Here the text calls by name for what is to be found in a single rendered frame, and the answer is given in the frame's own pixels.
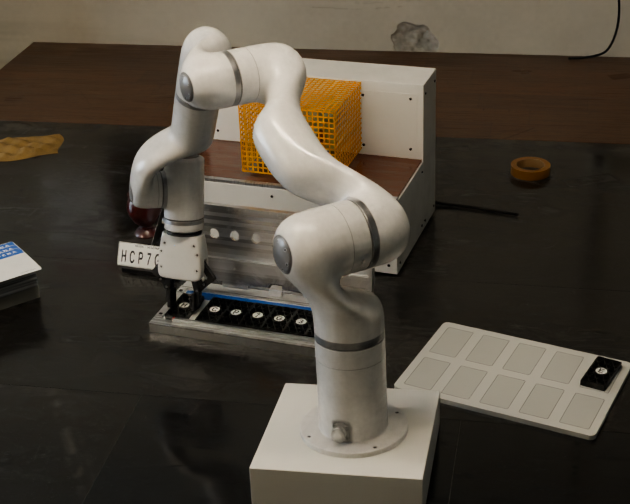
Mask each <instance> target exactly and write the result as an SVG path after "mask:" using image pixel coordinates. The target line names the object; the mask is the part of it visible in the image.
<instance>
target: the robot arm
mask: <svg viewBox="0 0 630 504"><path fill-rule="evenodd" d="M306 77H307V73H306V67H305V64H304V61H303V59H302V57H301V56H300V55H299V53H298V52H297V51H296V50H294V49H293V48H292V47H290V46H288V45H286V44H283V43H275V42H274V43H263V44H257V45H251V46H246V47H240V48H235V49H232V47H231V43H230V41H229V39H228V38H227V36H226V35H225V34H224V33H223V32H221V31H220V30H218V29H216V28H213V27H207V26H204V27H199V28H196V29H195V30H193V31H192V32H191V33H190V34H189V35H188V36H187V37H186V39H185V41H184V43H183V45H182V48H181V53H180V58H179V66H178V73H177V81H176V89H175V97H174V106H173V114H172V123H171V125H170V126H169V127H167V128H166V129H164V130H162V131H160V132H159V133H157V134H155V135H154V136H152V137H151V138H150V139H149V140H147V141H146V142H145V143H144V144H143V145H142V147H141V148H140V149H139V150H138V152H137V154H136V156H135V158H134V161H133V164H132V168H131V174H130V182H129V196H130V197H129V198H130V200H131V202H132V204H133V205H134V206H136V207H138V208H144V209H150V208H164V217H163V218H162V221H161V222H162V224H164V228H165V229H166V230H164V231H163V232H162V236H161V241H160V248H159V258H158V264H157V265H156V266H155V267H154V268H153V270H152V273H153V274H154V275H155V276H156V277H157V278H158V279H159V281H160V282H161V283H162V284H163V285H164V289H166V302H167V307H168V308H170V307H171V306H172V305H173V304H174V303H175V302H176V286H174V282H175V279H177V280H184V281H191V282H192V286H193V290H194V293H192V308H191V310H192V311H196V310H197V309H199V308H200V306H201V304H202V290H204V289H205V288H206V287H207V286H208V285H209V284H211V283H212V282H214V281H215V280H216V276H215V275H214V273H213V272H212V270H211V269H210V268H209V266H208V251H207V243H206V238H205V234H204V232H202V229H204V157H203V156H201V155H198V154H199V153H202V152H204V151H205V150H207V149H208V148H209V147H210V146H211V144H212V142H213V139H214V134H215V129H216V123H217V117H218V112H219V109H223V108H229V107H233V106H238V105H243V104H248V103H252V102H258V103H262V104H264V105H265V107H264V108H263V110H262V111H261V112H260V114H259V116H258V117H257V119H256V121H255V124H254V128H253V141H254V145H255V147H256V149H257V151H258V153H259V155H260V157H261V158H262V160H263V162H264V163H265V165H266V166H267V168H268V169H269V171H270V172H271V174H272V175H273V176H274V177H275V179H276V180H277V181H278V182H279V183H280V184H281V185H282V186H283V187H284V188H285V189H287V190H288V191H289V192H291V193H292V194H294V195H296V196H298V197H300V198H302V199H305V200H307V201H310V202H312V203H315V204H318V205H320V206H319V207H315V208H311V209H308V210H305V211H301V212H299V213H296V214H294V215H291V216H290V217H288V218H286V219H285V220H284V221H283V222H282V223H281V224H280V225H279V226H278V228H277V230H276V232H275V235H274V239H273V257H274V261H275V263H276V265H277V267H278V268H279V270H280V271H281V272H282V274H283V275H284V276H285V277H286V278H287V279H288V280H289V281H290V282H291V283H292V284H293V285H294V286H295V287H296V288H297V289H298V290H299V291H300V292H301V293H302V294H303V295H304V296H305V297H306V299H307V300H308V302H309V304H310V307H311V310H312V314H313V323H314V338H315V357H316V374H317V391H318V406H316V407H314V408H312V409H311V410H309V411H308V412H307V413H306V414H305V415H304V416H303V418H302V420H301V422H300V436H301V438H302V440H303V441H304V443H305V444H306V445H307V446H308V447H310V448H311V449H313V450H315V451H317V452H319V453H321V454H324V455H327V456H332V457H337V458H365V457H371V456H375V455H379V454H382V453H385V452H387V451H389V450H391V449H393V448H395V447H396V446H398V445H399V444H400V443H401V442H402V441H403V440H404V439H405V437H406V435H407V433H408V420H407V417H406V416H405V414H404V413H403V412H402V411H401V410H400V409H399V408H397V407H396V406H394V405H392V404H390V403H388V402H387V379H386V345H385V319H384V310H383V306H382V303H381V301H380V299H379V298H378V297H377V296H376V295H375V294H374V293H372V292H370V291H367V290H365V289H360V288H354V287H348V286H342V285H340V280H341V278H342V277H343V276H346V275H349V274H353V273H356V272H359V271H363V270H367V269H370V268H374V267H377V266H380V265H383V264H386V263H389V262H391V261H393V260H395V259H396V258H398V257H399V256H400V255H401V254H402V253H403V252H404V251H405V249H406V248H407V246H408V244H409V240H410V234H411V228H410V223H409V219H408V217H407V215H406V213H405V211H404V209H403V207H402V206H401V205H400V204H399V202H398V201H397V200H396V199H395V198H394V197H393V196H392V195H391V194H390V193H388V192H387V191H386V190H384V189H383V188H382V187H380V186H379V185H377V184H376V183H374V182H373V181H371V180H370V179H368V178H366V177H365V176H363V175H361V174H360V173H358V172H356V171H354V170H353V169H351V168H349V167H348V166H346V165H344V164H342V163H341V162H339V161H338V160H336V159H335V158H334V157H332V156H331V155H330V154H329V153H328V152H327V151H326V149H325V148H324V147H323V145H322V144H321V143H320V141H319V140H318V138H317V136H316V135H315V133H314V132H313V130H312V129H311V127H310V126H309V124H308V122H307V121H306V119H305V117H304V116H303V114H302V111H301V107H300V100H301V96H302V93H303V90H304V87H305V83H306ZM163 167H164V169H163V171H160V170H161V169H162V168H163ZM159 171H160V172H159ZM204 276H207V280H205V281H204V282H202V277H204Z"/></svg>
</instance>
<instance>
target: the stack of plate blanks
mask: <svg viewBox="0 0 630 504"><path fill-rule="evenodd" d="M12 245H16V244H15V243H14V242H8V243H5V244H1V245H0V249H2V248H5V247H8V246H12ZM36 279H37V277H36V273H35V272H32V273H29V274H25V275H22V276H19V277H16V278H13V279H10V280H6V281H3V282H0V310H3V309H6V308H9V307H12V306H15V305H18V304H21V303H24V302H27V301H30V300H33V299H36V298H39V297H40V294H39V287H38V283H37V280H36Z"/></svg>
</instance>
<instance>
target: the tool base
mask: <svg viewBox="0 0 630 504"><path fill-rule="evenodd" d="M180 289H182V290H183V291H179V290H180ZM248 289H249V290H243V289H236V288H229V287H223V286H222V281H214V282H212V283H211V284H209V285H208V286H207V287H206V288H205V289H204V290H202V292H207V293H214V294H221V295H228V296H235V297H242V298H249V299H256V300H264V301H271V302H278V303H285V304H292V305H299V306H306V307H310V304H309V302H308V300H307V299H306V298H304V297H303V294H302V293H301V292H295V291H288V290H283V289H282V286H278V285H272V286H271V287H270V288H266V287H259V286H252V285H248ZM187 290H192V291H194V290H193V286H192V282H191V281H186V282H185V283H184V284H183V285H181V286H180V288H179V289H178V290H177V291H176V301H177V299H178V298H179V297H180V296H181V295H182V294H183V293H185V292H186V291H187ZM170 308H171V307H170ZM170 308H168V307H167V302H166V304H165V305H164V306H163V307H162V308H161V309H160V310H159V312H158V313H157V314H156V315H155V316H154V317H153V318H152V320H151V321H150V322H149V329H150V332H155V333H161V334H168V335H174V336H181V337H187V338H194V339H200V340H207V341H213V342H220V343H227V344H233V345H240V346H246V347H253V348H259V349H266V350H272V351H279V352H285V353H292V354H298V355H305V356H311V357H315V343H310V342H303V341H297V340H290V339H283V338H277V337H270V336H263V335H256V334H250V333H243V332H236V331H230V330H223V329H216V328H210V327H203V326H196V325H190V324H183V323H176V322H173V320H169V319H164V316H165V315H164V314H165V313H166V312H167V311H168V310H169V309H170ZM160 312H162V313H163V314H161V315H160V314H159V313H160Z"/></svg>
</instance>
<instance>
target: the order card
mask: <svg viewBox="0 0 630 504"><path fill-rule="evenodd" d="M159 248H160V247H159V246H151V245H144V244H136V243H128V242H119V248H118V259H117V265H122V266H129V267H137V268H144V269H151V270H153V268H154V267H155V266H156V265H157V264H158V258H159Z"/></svg>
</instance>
